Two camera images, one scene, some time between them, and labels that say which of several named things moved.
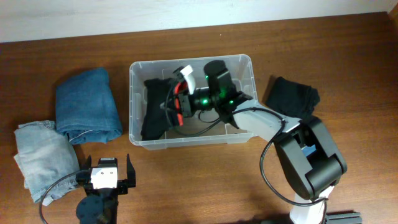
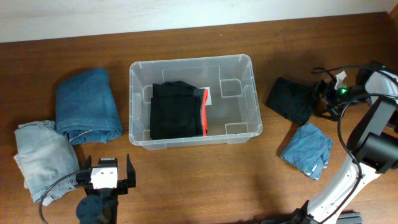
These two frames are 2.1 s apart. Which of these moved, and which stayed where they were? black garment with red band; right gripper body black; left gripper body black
Moved: right gripper body black; black garment with red band
Stayed: left gripper body black
